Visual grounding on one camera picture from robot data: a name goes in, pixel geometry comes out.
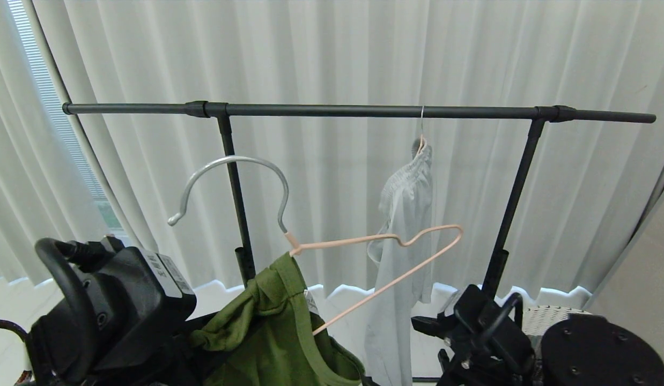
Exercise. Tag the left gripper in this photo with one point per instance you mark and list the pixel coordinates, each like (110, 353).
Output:
(171, 370)

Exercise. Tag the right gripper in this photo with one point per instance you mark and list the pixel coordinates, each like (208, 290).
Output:
(455, 378)

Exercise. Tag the green garment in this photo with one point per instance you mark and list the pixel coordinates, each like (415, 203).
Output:
(267, 348)

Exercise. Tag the pink clothes hanger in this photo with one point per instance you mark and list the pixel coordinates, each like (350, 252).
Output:
(292, 244)
(421, 143)

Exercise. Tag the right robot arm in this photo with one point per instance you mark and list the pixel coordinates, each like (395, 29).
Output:
(605, 354)

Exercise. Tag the white laundry basket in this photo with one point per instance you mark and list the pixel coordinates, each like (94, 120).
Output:
(546, 319)

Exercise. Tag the black clothes rack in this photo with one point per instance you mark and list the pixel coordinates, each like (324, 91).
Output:
(364, 111)

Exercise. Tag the white curtain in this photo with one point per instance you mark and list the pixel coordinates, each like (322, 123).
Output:
(21, 161)
(310, 53)

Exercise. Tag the window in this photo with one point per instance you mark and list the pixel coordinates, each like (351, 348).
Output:
(42, 69)

